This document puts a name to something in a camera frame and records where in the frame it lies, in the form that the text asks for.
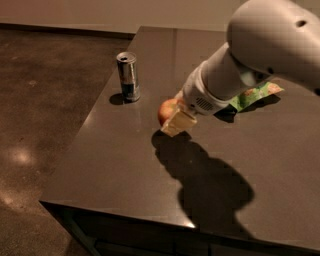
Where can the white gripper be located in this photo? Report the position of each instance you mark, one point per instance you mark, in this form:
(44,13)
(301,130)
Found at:
(199,94)

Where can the red apple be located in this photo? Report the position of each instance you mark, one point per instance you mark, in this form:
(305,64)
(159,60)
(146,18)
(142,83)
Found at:
(166,109)

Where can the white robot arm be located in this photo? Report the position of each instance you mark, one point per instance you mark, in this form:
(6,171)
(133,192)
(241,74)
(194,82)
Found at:
(265,39)

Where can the silver blue redbull can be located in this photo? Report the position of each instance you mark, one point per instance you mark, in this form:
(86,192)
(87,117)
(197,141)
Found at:
(126,63)

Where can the green snack bag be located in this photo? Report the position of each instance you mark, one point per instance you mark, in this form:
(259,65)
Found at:
(251,96)

